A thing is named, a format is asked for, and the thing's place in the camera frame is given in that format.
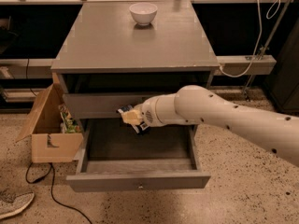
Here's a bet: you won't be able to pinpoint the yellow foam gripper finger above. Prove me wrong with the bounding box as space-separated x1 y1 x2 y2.
121 109 143 125

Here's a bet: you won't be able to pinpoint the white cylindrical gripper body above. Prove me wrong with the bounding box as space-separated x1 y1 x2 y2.
141 94 179 127

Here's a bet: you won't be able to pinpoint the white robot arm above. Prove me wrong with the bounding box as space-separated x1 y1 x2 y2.
121 85 299 166

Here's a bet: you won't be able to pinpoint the open grey bottom drawer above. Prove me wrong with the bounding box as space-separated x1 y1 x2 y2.
66 119 210 192

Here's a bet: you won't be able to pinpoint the grey wooden drawer cabinet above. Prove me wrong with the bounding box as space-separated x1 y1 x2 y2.
50 0 221 134

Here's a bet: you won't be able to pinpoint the green snack packets in box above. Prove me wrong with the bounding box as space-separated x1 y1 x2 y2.
58 104 80 133

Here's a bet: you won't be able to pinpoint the open cardboard box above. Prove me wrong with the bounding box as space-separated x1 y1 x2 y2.
16 73 83 163

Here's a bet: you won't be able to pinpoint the white ceramic bowl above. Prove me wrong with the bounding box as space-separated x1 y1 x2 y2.
129 2 158 25

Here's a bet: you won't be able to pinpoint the grey knit sneaker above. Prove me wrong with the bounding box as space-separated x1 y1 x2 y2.
0 190 35 219

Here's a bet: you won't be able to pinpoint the black floor cable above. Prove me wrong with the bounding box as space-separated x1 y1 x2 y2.
25 162 93 224

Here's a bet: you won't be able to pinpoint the white hanging cable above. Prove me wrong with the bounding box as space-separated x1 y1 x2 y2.
218 0 282 78

